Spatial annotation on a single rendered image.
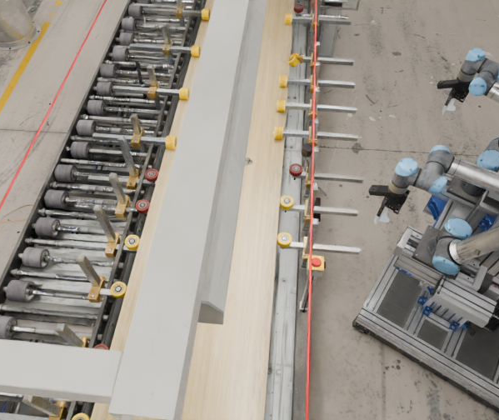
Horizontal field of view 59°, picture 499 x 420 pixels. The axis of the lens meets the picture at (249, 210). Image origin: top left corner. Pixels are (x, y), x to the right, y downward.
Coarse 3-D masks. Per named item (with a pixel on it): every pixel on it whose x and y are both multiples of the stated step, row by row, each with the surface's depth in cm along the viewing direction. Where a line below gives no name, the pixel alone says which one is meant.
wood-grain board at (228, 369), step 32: (288, 0) 370; (288, 32) 344; (192, 64) 322; (288, 64) 322; (256, 96) 303; (256, 128) 285; (256, 160) 270; (160, 192) 255; (256, 192) 256; (256, 224) 243; (256, 256) 232; (128, 288) 221; (256, 288) 222; (128, 320) 212; (224, 320) 212; (256, 320) 212; (192, 352) 203; (224, 352) 203; (256, 352) 203; (192, 384) 195; (224, 384) 195; (256, 384) 195; (96, 416) 188; (192, 416) 188; (224, 416) 188; (256, 416) 188
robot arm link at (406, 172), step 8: (400, 160) 170; (408, 160) 169; (400, 168) 168; (408, 168) 166; (416, 168) 167; (392, 176) 175; (400, 176) 170; (408, 176) 168; (416, 176) 168; (400, 184) 173; (408, 184) 172
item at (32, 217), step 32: (128, 0) 380; (192, 32) 376; (128, 128) 310; (160, 128) 303; (160, 160) 306; (96, 192) 281; (96, 224) 265; (128, 224) 250; (96, 256) 253; (128, 256) 254; (0, 288) 229; (32, 320) 238; (64, 320) 231; (96, 320) 232
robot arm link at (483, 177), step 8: (432, 152) 175; (440, 152) 174; (448, 152) 175; (432, 160) 172; (440, 160) 171; (448, 160) 172; (456, 160) 172; (464, 160) 173; (448, 168) 173; (456, 168) 171; (464, 168) 171; (472, 168) 170; (480, 168) 170; (456, 176) 174; (464, 176) 172; (472, 176) 170; (480, 176) 169; (488, 176) 169; (496, 176) 168; (480, 184) 171; (488, 184) 169; (496, 184) 168; (496, 192) 171
